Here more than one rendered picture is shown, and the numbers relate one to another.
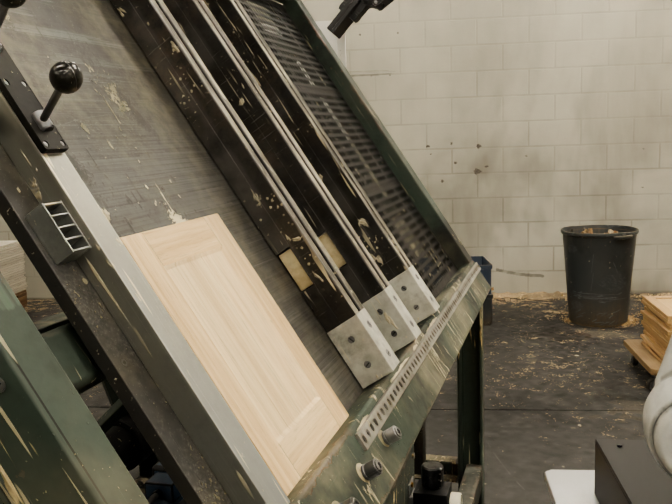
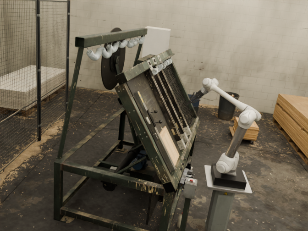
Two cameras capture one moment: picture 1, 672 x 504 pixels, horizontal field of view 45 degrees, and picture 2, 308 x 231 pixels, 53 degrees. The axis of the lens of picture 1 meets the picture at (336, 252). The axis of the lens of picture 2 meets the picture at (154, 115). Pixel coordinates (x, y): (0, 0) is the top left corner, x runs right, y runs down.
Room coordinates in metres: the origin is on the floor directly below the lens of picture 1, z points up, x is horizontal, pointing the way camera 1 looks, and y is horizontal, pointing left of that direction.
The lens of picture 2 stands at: (-2.02, 0.60, 2.57)
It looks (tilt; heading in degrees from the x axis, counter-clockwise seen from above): 20 degrees down; 356
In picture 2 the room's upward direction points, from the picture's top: 7 degrees clockwise
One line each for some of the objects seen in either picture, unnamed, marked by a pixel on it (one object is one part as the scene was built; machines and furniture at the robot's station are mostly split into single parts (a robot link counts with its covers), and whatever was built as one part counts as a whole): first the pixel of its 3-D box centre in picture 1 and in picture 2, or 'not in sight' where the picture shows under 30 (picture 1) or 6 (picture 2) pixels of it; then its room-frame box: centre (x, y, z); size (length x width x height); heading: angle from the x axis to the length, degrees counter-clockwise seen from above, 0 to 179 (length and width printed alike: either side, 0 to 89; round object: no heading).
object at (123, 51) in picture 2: not in sight; (115, 59); (1.94, 0.89, 1.85); 0.80 x 0.06 x 0.80; 164
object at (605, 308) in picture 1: (598, 275); (227, 106); (5.48, -1.81, 0.33); 0.52 x 0.51 x 0.65; 173
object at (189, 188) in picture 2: not in sight; (189, 188); (0.68, -0.06, 0.84); 0.12 x 0.12 x 0.18; 74
